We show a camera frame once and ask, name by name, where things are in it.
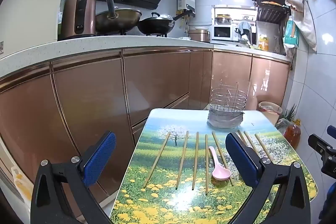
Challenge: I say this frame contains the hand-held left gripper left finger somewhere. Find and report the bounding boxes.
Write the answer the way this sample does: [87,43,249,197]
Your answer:
[30,131,117,224]

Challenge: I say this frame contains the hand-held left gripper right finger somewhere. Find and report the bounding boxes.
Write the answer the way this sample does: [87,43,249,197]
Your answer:
[225,132,311,224]

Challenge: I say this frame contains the pink plastic spoon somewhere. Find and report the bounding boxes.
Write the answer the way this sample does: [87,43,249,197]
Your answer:
[208,146,232,181]

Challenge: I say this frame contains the wire utensil holder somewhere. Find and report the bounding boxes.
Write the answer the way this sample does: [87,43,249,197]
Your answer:
[207,79,247,130]

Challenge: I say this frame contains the cooking oil bottle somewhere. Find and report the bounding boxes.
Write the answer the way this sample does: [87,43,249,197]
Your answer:
[284,119,302,150]

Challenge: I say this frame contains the blue clothing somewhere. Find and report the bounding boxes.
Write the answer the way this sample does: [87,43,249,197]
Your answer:
[326,182,336,215]

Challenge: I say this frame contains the green onions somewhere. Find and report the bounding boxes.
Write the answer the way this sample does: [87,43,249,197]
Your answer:
[283,105,298,121]

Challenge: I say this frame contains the clear plastic bag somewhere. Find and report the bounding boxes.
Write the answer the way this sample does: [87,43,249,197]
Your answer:
[275,118,290,135]

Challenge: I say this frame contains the beige trash bin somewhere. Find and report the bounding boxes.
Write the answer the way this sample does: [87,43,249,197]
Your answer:
[258,101,283,125]

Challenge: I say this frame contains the row of copper cabinet doors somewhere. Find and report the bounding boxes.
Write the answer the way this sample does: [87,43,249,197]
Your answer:
[0,47,292,224]

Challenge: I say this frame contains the teal hanging bag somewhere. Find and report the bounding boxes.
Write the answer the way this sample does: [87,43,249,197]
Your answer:
[283,17,300,48]

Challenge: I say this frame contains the white hanging bag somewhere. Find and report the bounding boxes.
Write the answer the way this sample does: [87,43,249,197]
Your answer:
[285,0,318,54]

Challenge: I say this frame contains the yellow detergent bottle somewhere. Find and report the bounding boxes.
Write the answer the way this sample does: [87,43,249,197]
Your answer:
[258,34,270,52]

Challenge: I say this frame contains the white speckled kitchen countertop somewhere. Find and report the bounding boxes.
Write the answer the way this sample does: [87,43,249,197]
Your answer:
[0,35,293,77]

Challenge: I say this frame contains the white microwave oven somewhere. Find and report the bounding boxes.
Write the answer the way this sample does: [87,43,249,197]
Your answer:
[211,25,235,42]

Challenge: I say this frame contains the brown rice cooker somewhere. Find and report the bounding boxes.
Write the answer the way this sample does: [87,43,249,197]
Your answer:
[188,28,211,43]

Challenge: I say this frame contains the grey towel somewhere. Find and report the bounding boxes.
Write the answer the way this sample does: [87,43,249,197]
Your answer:
[235,21,252,34]

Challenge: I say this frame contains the gas stove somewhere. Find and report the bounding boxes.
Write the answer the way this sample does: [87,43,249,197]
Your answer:
[96,29,168,38]

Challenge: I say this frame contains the steel pot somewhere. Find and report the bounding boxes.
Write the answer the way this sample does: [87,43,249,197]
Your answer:
[215,13,234,25]

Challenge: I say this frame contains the bronze wok with lid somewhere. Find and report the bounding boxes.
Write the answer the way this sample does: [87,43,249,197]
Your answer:
[95,0,143,35]

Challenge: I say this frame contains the black wok with lid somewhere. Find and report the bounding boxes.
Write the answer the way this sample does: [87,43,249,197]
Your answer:
[136,9,194,36]

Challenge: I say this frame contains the brown electric kettle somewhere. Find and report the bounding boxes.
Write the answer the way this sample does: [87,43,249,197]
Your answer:
[58,0,98,41]

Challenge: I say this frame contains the white appliance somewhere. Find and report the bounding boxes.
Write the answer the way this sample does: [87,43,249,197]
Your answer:
[0,0,66,60]

